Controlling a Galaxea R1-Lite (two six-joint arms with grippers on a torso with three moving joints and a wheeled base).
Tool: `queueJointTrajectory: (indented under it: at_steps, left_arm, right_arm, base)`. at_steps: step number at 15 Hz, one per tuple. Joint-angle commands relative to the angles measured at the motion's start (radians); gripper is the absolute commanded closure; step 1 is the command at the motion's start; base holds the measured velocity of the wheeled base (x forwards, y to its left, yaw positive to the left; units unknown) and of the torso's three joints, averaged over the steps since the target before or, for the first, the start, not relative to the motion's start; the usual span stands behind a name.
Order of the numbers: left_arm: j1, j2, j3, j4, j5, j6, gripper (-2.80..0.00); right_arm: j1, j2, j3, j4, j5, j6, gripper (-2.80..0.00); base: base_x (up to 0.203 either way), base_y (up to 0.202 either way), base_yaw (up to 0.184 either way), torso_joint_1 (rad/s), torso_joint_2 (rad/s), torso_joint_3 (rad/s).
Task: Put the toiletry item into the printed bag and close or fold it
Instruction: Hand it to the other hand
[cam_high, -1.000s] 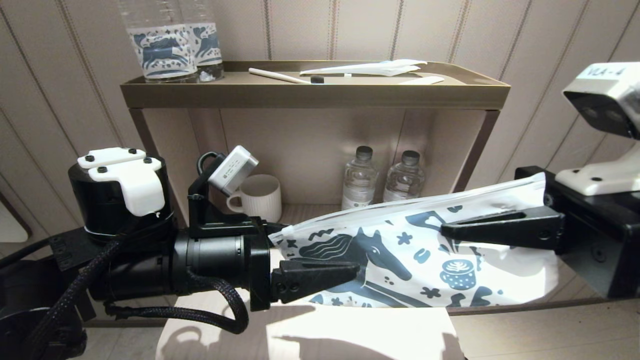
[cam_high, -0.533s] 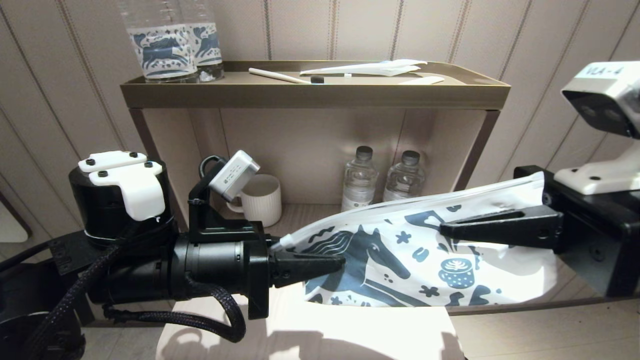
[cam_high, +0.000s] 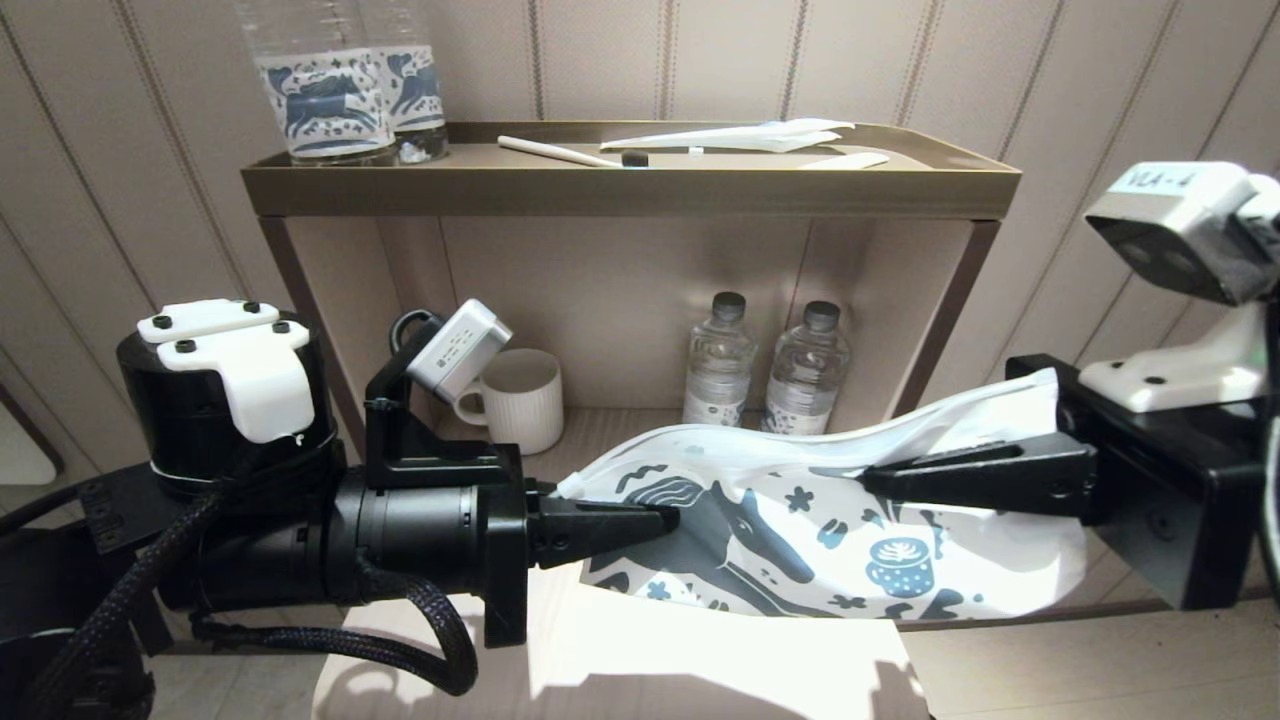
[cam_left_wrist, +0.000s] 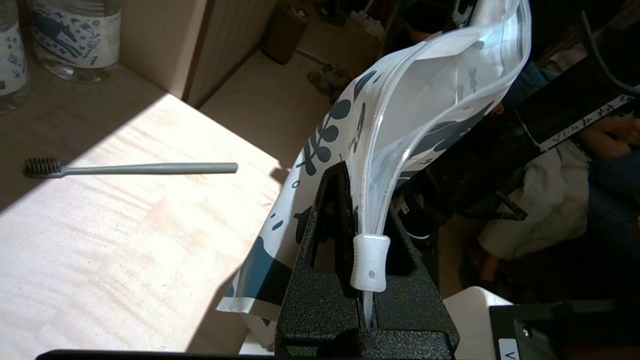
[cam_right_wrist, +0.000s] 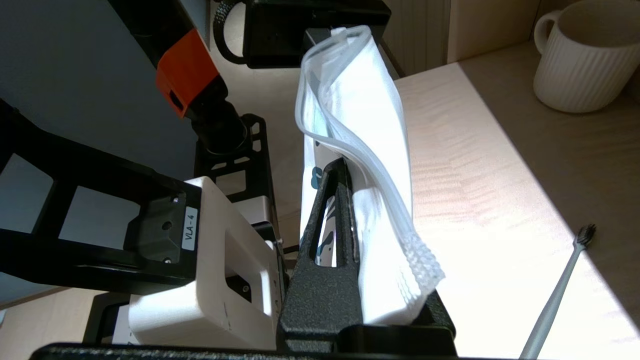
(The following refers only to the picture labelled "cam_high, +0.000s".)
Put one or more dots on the large blue-label water bottle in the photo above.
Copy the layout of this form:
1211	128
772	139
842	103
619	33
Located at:
415	90
320	100

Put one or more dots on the small clear water bottle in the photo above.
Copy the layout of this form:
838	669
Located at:
718	370
805	380

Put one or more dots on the white packet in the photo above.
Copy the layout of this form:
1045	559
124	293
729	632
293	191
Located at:
740	136

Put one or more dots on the beige shelf unit bronze tray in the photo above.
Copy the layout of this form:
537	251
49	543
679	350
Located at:
650	190

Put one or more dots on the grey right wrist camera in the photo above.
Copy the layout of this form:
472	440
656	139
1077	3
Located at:
1170	230

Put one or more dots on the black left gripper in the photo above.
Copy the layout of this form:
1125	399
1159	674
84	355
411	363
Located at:
507	580

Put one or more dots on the white toothbrush dark bristles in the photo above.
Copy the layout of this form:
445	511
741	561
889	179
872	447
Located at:
555	151

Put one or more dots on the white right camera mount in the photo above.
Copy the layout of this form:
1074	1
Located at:
1180	375

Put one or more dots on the flat white sachet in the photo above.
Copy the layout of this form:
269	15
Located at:
848	160

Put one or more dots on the white blue-patterned plastic bag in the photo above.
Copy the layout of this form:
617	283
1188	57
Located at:
800	520

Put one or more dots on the white wall panel dark frame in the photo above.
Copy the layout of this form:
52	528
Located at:
20	450

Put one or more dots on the white ribbed mug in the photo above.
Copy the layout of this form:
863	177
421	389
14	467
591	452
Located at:
525	410

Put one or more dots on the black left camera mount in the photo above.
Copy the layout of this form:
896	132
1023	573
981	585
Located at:
420	450

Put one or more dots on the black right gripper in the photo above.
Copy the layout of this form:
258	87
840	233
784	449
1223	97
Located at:
1180	500

